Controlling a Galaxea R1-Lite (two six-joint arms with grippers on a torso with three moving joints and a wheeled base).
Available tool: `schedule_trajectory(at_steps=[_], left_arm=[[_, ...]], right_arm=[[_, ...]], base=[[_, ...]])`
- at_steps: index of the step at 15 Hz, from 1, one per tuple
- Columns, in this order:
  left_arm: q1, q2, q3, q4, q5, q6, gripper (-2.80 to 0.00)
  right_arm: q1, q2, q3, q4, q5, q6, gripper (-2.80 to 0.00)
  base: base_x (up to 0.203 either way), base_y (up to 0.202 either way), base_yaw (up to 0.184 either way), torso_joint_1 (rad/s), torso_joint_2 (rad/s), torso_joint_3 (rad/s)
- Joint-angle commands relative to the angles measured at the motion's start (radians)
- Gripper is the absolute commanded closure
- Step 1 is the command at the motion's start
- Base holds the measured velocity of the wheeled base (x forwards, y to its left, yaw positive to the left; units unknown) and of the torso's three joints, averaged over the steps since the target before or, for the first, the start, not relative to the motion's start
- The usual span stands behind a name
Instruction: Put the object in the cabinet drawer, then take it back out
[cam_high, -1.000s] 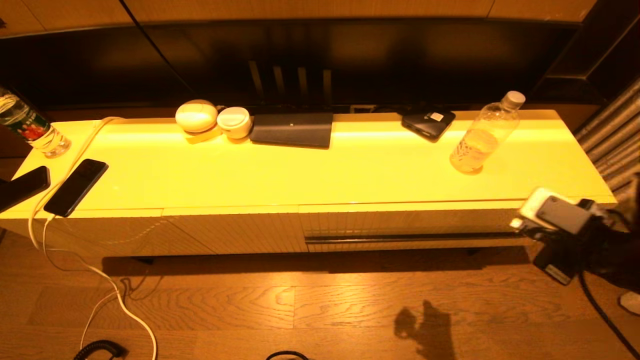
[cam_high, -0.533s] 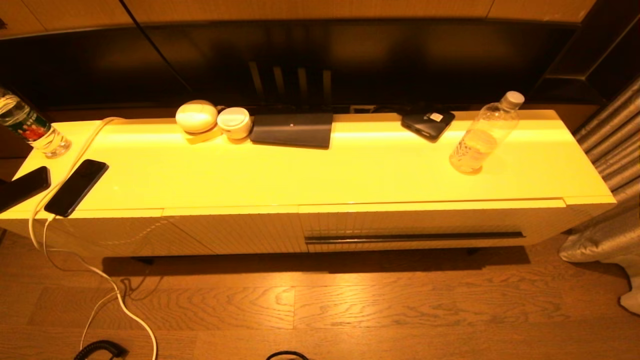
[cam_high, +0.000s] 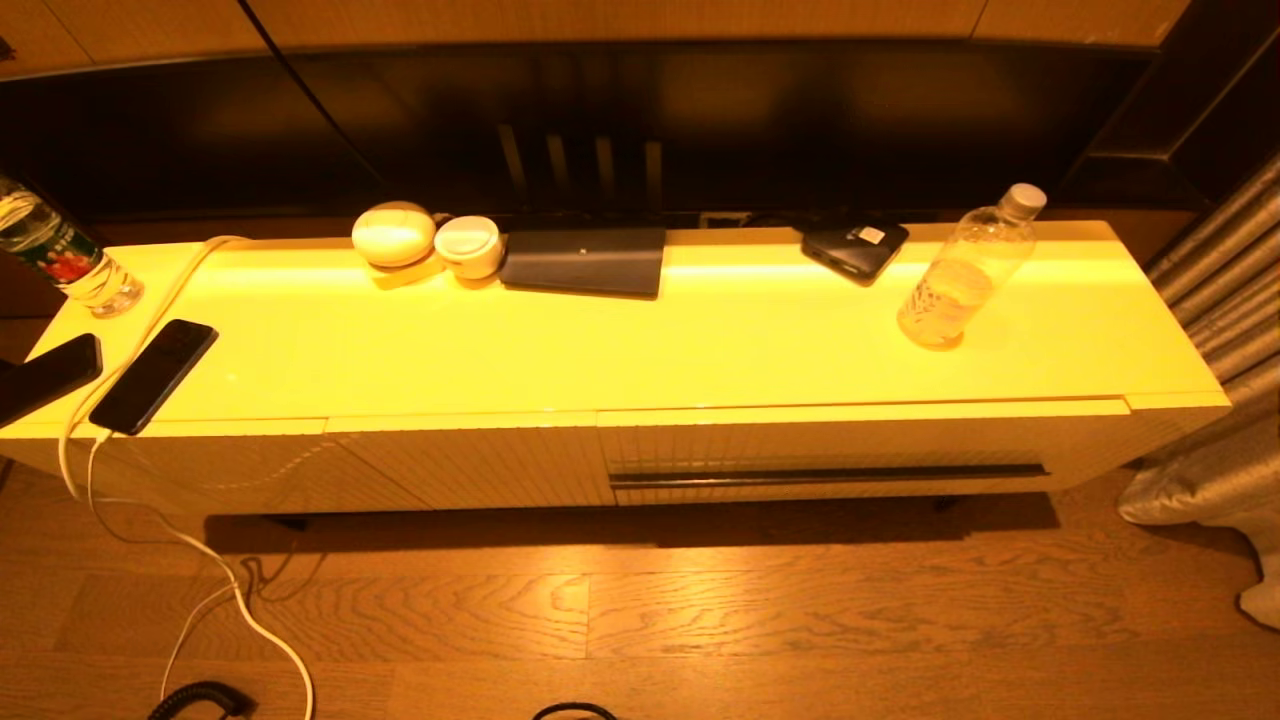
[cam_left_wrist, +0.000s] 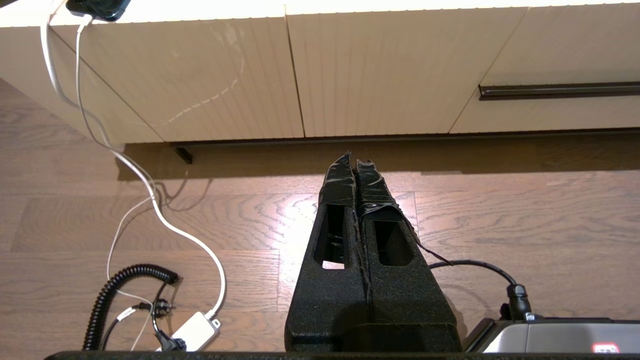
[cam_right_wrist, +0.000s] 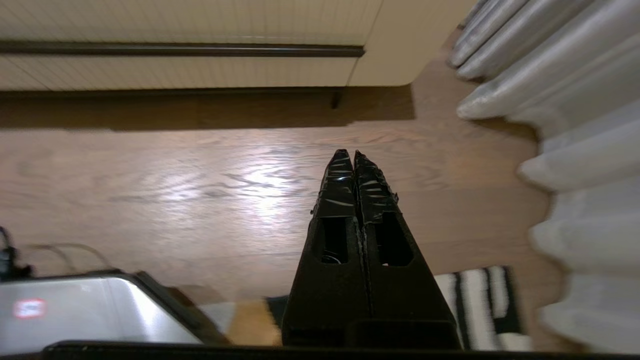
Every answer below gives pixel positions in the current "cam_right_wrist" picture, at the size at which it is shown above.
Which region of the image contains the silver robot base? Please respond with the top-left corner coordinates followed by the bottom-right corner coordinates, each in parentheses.
top-left (0, 271), bottom-right (231, 353)

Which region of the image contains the grey pleated curtain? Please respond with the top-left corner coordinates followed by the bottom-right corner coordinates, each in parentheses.
top-left (447, 0), bottom-right (640, 353)

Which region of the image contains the long white cabinet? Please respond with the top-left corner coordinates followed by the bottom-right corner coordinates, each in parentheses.
top-left (0, 0), bottom-right (478, 93)

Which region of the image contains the black base plug cable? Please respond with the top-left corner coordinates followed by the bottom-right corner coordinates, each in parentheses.
top-left (0, 226), bottom-right (33, 281)

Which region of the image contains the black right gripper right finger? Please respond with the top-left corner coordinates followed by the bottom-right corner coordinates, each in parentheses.
top-left (350, 150), bottom-right (462, 350)

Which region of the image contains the zebra striped rug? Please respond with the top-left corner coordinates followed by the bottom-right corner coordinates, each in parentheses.
top-left (200, 265), bottom-right (533, 352)

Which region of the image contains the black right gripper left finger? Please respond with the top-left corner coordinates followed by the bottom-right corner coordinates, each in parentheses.
top-left (281, 148), bottom-right (373, 348)

